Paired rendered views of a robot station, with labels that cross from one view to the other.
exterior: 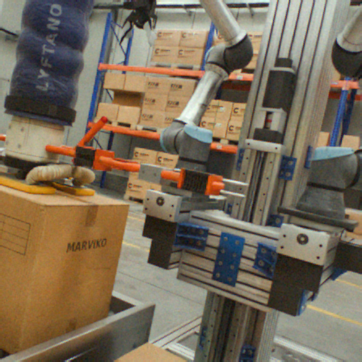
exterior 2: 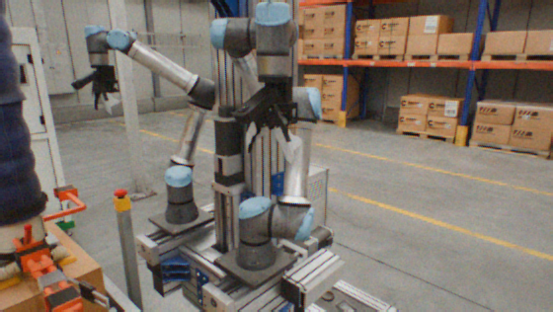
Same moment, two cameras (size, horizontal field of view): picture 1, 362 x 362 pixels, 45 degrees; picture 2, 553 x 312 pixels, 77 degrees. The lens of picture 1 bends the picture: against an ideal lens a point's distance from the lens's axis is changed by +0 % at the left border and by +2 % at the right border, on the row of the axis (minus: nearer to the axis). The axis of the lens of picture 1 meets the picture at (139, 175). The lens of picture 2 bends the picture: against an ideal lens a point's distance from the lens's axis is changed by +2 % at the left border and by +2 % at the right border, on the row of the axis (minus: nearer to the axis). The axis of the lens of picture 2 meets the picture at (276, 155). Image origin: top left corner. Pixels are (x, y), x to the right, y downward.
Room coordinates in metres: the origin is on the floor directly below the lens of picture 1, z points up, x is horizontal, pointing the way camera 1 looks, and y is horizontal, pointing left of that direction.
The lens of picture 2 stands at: (0.39, -0.91, 1.77)
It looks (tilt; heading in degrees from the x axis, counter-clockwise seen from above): 17 degrees down; 11
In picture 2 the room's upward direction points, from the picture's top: straight up
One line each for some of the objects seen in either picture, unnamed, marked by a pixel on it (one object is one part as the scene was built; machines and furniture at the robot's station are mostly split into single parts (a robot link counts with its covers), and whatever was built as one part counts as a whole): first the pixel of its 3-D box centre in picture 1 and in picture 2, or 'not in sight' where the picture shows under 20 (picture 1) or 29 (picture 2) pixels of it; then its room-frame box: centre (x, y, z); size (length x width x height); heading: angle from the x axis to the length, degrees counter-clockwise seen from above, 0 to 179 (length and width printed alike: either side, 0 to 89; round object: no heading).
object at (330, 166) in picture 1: (332, 166); (257, 217); (1.45, -0.63, 1.20); 0.13 x 0.12 x 0.14; 88
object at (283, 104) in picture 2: not in sight; (275, 102); (1.18, -0.75, 1.66); 0.09 x 0.08 x 0.12; 149
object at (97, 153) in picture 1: (94, 157); (34, 255); (1.26, 0.14, 1.08); 0.10 x 0.08 x 0.06; 148
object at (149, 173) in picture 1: (155, 174); (52, 283); (1.15, -0.04, 1.07); 0.07 x 0.07 x 0.04; 58
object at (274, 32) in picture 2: not in sight; (273, 30); (1.18, -0.74, 1.82); 0.09 x 0.08 x 0.11; 178
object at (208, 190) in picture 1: (199, 182); (63, 303); (1.07, -0.15, 1.08); 0.08 x 0.07 x 0.05; 58
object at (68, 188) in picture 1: (48, 178); (49, 245); (1.48, 0.30, 0.97); 0.34 x 0.10 x 0.05; 58
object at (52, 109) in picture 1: (41, 109); (12, 204); (1.40, 0.35, 1.19); 0.23 x 0.23 x 0.04
